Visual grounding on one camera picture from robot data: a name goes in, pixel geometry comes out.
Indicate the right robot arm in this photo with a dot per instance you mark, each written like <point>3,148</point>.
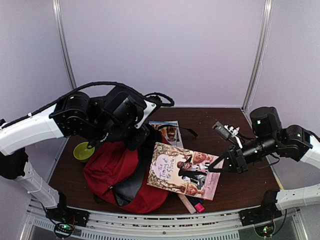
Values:
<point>293,142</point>

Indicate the white dog cover book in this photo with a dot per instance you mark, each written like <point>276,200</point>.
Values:
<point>170,130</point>

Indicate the beige highlighter marker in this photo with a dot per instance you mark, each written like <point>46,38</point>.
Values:
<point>187,203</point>

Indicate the right aluminium frame post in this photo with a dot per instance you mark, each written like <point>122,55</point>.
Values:
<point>261,47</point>

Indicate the red student backpack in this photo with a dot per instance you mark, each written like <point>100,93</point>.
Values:
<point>119,176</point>

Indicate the illustrated Taming Shrew book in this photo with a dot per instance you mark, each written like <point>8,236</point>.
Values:
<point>183,171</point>

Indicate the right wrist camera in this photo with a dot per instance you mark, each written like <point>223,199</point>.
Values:
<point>228,133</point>

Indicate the left aluminium frame post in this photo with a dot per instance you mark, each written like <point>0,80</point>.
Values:
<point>63,42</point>

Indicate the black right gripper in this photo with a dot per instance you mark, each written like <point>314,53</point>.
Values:
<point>241,166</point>

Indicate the front aluminium rail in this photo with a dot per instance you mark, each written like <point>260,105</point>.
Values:
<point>221,225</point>

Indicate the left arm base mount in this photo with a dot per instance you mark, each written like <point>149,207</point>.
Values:
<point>70,216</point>

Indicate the pink black highlighter marker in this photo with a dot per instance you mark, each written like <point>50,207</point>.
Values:
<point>198,206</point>

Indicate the aluminium frame post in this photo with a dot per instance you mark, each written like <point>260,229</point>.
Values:
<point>63,42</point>
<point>261,47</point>

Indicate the lime green bowl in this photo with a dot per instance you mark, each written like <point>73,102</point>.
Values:
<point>83,152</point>

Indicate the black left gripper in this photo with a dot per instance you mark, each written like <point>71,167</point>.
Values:
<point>133,143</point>

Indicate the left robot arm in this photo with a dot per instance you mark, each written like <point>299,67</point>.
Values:
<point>117,117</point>

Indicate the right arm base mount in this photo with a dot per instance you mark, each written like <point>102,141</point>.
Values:
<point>257,215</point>

